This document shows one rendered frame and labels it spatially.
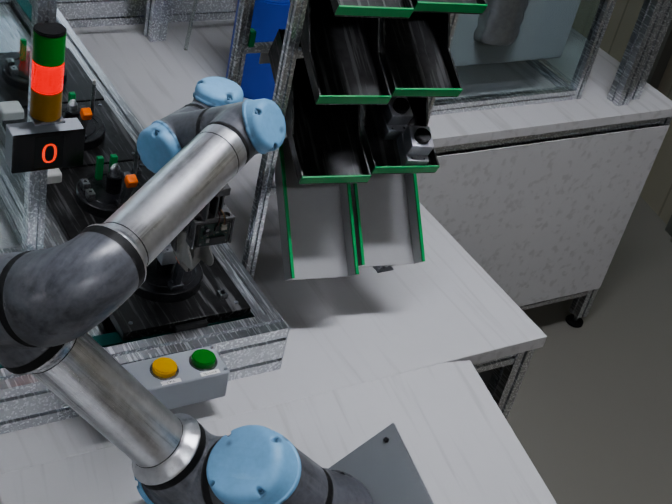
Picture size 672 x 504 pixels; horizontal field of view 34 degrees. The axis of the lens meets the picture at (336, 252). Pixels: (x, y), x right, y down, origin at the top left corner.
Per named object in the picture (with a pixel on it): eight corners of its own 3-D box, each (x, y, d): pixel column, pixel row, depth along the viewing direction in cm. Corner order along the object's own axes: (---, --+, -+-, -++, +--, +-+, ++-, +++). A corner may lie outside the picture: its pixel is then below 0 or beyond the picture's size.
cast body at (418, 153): (423, 170, 205) (438, 150, 199) (401, 169, 203) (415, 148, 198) (415, 132, 209) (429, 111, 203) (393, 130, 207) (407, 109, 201)
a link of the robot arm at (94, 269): (50, 283, 119) (270, 73, 153) (-15, 288, 126) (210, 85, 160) (100, 366, 124) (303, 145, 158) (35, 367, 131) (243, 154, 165)
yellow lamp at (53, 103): (65, 120, 181) (67, 94, 179) (35, 123, 179) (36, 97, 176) (55, 105, 185) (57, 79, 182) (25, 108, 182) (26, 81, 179)
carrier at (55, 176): (192, 233, 216) (200, 180, 209) (72, 252, 204) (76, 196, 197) (145, 166, 232) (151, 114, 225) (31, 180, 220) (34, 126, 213)
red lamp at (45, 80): (67, 93, 178) (69, 66, 176) (36, 96, 176) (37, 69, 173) (57, 78, 182) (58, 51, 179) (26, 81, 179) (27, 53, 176)
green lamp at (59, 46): (69, 66, 176) (70, 38, 173) (37, 68, 173) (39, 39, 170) (58, 51, 179) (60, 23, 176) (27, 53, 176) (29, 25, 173)
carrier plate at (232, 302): (249, 315, 200) (251, 306, 198) (122, 341, 188) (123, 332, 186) (195, 238, 215) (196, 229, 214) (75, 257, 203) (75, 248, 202)
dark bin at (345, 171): (367, 183, 199) (381, 161, 192) (298, 185, 194) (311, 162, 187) (333, 55, 210) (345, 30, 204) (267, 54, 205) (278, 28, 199)
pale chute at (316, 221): (349, 276, 209) (359, 274, 205) (283, 280, 204) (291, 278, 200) (335, 130, 212) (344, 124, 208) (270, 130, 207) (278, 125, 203)
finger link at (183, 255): (181, 290, 185) (188, 245, 180) (168, 268, 189) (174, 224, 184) (199, 287, 187) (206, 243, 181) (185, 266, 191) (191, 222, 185)
